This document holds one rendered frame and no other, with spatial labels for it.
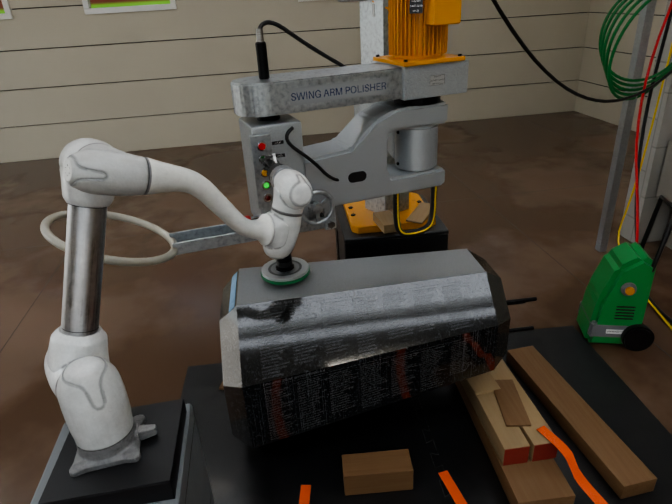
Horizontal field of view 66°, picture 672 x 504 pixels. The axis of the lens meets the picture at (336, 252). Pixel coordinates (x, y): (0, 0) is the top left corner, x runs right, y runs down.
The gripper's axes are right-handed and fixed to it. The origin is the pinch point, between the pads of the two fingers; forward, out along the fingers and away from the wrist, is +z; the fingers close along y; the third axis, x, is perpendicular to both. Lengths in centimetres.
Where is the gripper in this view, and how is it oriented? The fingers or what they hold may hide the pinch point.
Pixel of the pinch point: (265, 162)
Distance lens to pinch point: 197.3
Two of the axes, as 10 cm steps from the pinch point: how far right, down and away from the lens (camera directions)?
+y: 0.5, 8.9, 4.5
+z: -3.7, -4.0, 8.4
